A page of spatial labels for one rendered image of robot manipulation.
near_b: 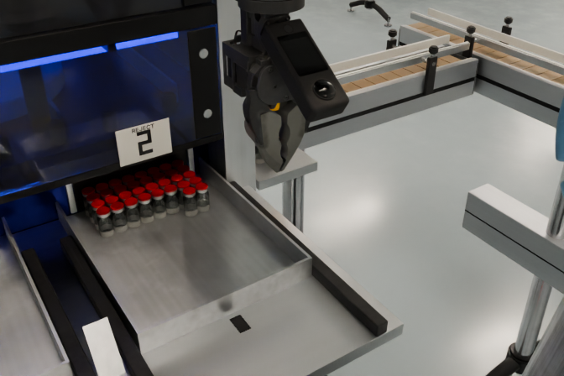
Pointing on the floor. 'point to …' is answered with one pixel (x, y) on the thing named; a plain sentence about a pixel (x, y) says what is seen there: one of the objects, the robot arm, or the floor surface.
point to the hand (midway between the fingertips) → (282, 164)
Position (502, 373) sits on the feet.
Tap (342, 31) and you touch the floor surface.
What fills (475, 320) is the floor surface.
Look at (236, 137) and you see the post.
